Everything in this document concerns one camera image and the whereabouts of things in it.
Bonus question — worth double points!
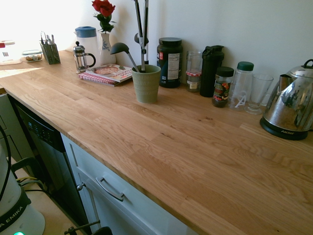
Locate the steel tongs with black grips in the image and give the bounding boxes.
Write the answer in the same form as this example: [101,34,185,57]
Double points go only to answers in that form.
[133,0,150,73]

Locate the green ribbed utensil holder cup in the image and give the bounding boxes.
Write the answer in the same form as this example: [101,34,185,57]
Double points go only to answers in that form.
[131,65,162,104]

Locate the black protein powder tub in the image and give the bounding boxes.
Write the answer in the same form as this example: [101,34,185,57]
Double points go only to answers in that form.
[156,37,183,89]

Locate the glass jar with checked lid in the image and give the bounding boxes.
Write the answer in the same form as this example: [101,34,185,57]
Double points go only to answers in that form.
[186,50,203,93]

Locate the food processor cookbook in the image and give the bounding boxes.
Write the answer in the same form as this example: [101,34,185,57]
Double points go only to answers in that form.
[85,63,134,83]

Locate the black shaker bottle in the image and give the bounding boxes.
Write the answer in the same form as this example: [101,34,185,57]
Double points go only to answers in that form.
[199,45,225,98]

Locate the spice jar with black lid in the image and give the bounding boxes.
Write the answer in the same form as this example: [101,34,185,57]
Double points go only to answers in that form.
[211,66,235,108]

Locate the red white checked book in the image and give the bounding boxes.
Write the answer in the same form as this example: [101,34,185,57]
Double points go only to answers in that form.
[78,71,133,87]

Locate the white vase with blue flowers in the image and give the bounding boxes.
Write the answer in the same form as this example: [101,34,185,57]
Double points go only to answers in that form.
[99,32,117,66]

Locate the glass French press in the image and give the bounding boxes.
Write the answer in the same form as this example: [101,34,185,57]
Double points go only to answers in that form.
[72,41,97,74]

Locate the clear bottle with green lid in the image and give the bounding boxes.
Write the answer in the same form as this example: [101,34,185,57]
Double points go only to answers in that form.
[228,61,255,110]

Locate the clear footed drinking glass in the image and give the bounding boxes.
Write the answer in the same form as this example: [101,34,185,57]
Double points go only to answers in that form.
[244,73,274,116]

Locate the white pitcher with blue lid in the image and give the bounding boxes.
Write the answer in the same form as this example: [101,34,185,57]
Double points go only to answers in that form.
[74,25,101,62]

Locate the black dishwasher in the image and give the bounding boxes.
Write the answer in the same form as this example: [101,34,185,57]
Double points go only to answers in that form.
[11,100,92,235]

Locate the red roses bouquet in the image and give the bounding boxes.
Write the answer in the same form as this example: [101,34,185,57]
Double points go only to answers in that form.
[91,0,117,34]

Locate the grey cutlery caddy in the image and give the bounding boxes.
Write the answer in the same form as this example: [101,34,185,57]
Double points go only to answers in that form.
[39,42,61,65]

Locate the black kettle base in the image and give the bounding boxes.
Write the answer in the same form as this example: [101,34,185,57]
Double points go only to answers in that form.
[259,117,310,141]

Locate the shiny steel electric kettle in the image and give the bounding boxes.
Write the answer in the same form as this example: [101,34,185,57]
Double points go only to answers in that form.
[265,59,313,132]

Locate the glass food container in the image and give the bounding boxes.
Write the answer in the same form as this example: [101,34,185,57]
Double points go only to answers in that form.
[21,49,43,63]

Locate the white container with red clip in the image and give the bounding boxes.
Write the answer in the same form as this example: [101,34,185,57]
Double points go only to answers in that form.
[0,39,23,66]

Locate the black ladle with steel handle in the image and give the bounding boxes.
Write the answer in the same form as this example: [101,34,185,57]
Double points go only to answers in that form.
[110,42,140,73]

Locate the steel drawer handle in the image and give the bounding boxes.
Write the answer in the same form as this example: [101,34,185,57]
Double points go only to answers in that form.
[95,176,125,202]

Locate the drawer with metal handle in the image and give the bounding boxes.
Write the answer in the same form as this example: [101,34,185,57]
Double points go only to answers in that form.
[60,133,196,235]

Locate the black tube bracket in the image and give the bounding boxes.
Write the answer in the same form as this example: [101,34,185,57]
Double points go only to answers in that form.
[11,157,46,194]

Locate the black power cable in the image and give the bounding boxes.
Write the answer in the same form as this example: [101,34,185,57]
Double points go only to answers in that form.
[0,124,13,199]

